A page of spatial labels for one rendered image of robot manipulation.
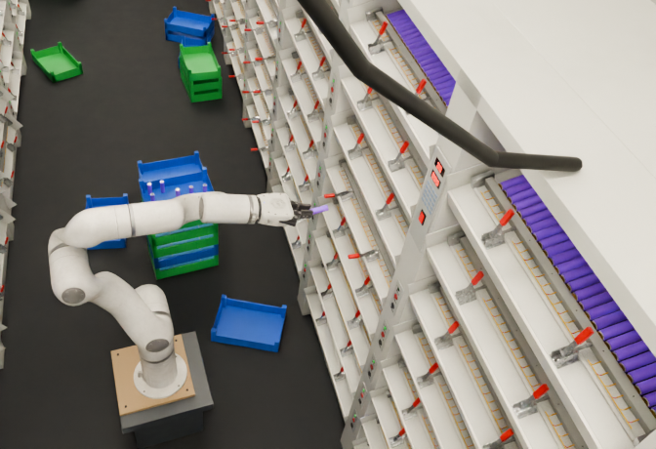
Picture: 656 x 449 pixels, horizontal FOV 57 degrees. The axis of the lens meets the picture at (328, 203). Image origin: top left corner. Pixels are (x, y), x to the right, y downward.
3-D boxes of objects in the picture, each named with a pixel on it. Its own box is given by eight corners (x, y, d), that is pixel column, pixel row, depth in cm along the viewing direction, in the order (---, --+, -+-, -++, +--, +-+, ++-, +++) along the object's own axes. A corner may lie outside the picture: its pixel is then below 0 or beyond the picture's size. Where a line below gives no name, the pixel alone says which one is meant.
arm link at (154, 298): (141, 367, 203) (133, 328, 187) (132, 322, 215) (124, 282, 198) (177, 357, 207) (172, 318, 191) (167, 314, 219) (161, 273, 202)
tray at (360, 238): (385, 314, 181) (381, 298, 174) (328, 177, 220) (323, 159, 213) (447, 292, 182) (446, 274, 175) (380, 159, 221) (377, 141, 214)
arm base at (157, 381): (134, 403, 214) (128, 377, 200) (133, 356, 226) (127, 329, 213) (189, 393, 218) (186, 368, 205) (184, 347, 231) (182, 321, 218)
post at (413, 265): (347, 463, 237) (481, 95, 113) (340, 440, 243) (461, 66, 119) (393, 451, 243) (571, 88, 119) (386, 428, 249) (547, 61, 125)
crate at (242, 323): (211, 341, 267) (210, 331, 262) (222, 304, 282) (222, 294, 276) (277, 352, 267) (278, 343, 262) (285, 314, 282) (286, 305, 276)
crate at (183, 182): (149, 223, 258) (147, 210, 253) (140, 191, 271) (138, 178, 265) (218, 209, 269) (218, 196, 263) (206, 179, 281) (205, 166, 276)
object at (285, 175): (306, 257, 267) (300, 238, 256) (275, 165, 306) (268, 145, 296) (349, 241, 268) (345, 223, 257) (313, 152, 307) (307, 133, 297)
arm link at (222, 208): (239, 220, 181) (249, 225, 172) (195, 220, 175) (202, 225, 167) (241, 192, 180) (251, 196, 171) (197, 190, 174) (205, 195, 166)
